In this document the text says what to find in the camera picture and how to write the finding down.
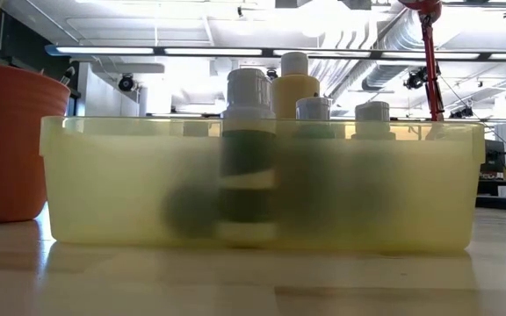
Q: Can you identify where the yellow translucent plastic bin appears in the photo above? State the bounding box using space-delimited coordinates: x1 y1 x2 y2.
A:
39 116 486 254

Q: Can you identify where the small white paint bottle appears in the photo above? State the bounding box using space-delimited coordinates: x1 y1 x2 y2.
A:
351 100 397 220

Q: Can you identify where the large yellow paint bottle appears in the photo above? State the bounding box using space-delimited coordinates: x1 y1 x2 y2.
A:
271 51 322 140

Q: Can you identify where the dark green paint bottle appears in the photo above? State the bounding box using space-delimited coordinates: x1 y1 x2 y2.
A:
218 68 279 247

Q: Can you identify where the long ceiling light strip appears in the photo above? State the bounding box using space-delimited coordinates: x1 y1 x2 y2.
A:
45 43 506 61

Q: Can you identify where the red desk lamp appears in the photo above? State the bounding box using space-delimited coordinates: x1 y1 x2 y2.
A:
398 0 446 124

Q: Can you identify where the grey ribbed air duct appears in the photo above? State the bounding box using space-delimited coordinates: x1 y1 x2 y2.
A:
360 61 412 91

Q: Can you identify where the black monitor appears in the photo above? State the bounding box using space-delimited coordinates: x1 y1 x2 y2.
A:
483 139 506 175

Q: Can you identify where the orange plastic cup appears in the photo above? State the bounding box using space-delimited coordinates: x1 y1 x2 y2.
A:
0 61 72 224

